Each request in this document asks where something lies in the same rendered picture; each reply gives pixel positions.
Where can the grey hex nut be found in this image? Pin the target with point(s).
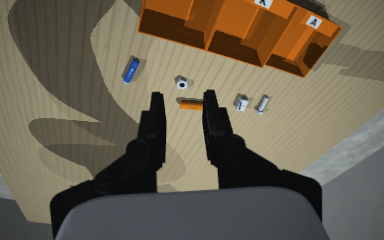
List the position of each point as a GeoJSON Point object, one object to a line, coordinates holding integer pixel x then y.
{"type": "Point", "coordinates": [182, 83]}

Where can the silver pencil sharpener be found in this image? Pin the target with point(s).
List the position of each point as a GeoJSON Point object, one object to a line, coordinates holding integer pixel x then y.
{"type": "Point", "coordinates": [241, 103]}

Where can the grey hex-head bolt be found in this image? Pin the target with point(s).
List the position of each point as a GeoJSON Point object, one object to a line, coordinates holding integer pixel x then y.
{"type": "Point", "coordinates": [260, 109]}

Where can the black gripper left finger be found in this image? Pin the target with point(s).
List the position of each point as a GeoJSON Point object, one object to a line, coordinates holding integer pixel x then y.
{"type": "Point", "coordinates": [129, 174]}

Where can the orange rack of bins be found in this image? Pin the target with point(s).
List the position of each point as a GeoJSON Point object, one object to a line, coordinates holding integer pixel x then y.
{"type": "Point", "coordinates": [244, 32]}

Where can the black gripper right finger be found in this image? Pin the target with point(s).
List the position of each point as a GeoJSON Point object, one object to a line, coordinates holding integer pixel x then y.
{"type": "Point", "coordinates": [238, 166]}

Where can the orange battery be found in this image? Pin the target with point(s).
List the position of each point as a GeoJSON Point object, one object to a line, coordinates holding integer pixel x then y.
{"type": "Point", "coordinates": [191, 105]}

